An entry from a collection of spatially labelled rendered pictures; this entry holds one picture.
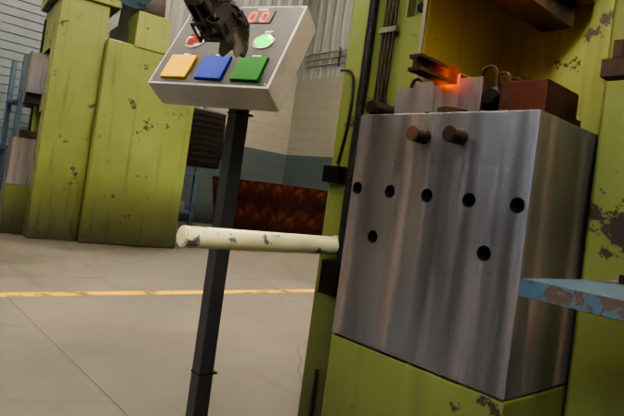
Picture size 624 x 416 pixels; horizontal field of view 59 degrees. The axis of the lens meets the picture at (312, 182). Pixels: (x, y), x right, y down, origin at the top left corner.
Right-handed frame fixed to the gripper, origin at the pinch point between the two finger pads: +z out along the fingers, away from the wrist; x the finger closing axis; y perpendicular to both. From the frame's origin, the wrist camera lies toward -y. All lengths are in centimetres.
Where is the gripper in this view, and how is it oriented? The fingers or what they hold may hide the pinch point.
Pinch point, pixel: (242, 49)
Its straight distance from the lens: 127.8
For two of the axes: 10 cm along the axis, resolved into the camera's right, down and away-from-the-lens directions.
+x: 9.1, 1.1, -4.0
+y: -3.2, 8.2, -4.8
